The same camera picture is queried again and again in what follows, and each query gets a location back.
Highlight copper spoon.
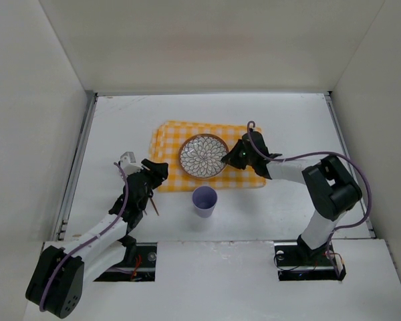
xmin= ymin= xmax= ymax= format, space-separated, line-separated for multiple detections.
xmin=149 ymin=197 xmax=160 ymax=216

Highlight yellow white checkered cloth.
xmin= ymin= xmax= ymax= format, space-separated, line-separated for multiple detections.
xmin=148 ymin=120 xmax=266 ymax=193

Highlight floral patterned ceramic plate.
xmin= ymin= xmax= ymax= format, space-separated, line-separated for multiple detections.
xmin=178 ymin=133 xmax=229 ymax=179

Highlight lilac plastic cup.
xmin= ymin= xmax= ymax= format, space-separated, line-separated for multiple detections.
xmin=192 ymin=186 xmax=218 ymax=218

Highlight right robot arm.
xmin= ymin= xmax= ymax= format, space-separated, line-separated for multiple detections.
xmin=221 ymin=130 xmax=362 ymax=260

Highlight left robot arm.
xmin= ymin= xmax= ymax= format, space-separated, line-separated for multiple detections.
xmin=25 ymin=159 xmax=168 ymax=319

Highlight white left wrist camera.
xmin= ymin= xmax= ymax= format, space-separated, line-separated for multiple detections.
xmin=118 ymin=152 xmax=140 ymax=176

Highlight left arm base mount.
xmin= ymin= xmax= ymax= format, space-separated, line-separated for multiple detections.
xmin=95 ymin=235 xmax=158 ymax=282

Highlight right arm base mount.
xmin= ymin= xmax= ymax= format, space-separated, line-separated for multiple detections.
xmin=273 ymin=241 xmax=346 ymax=282

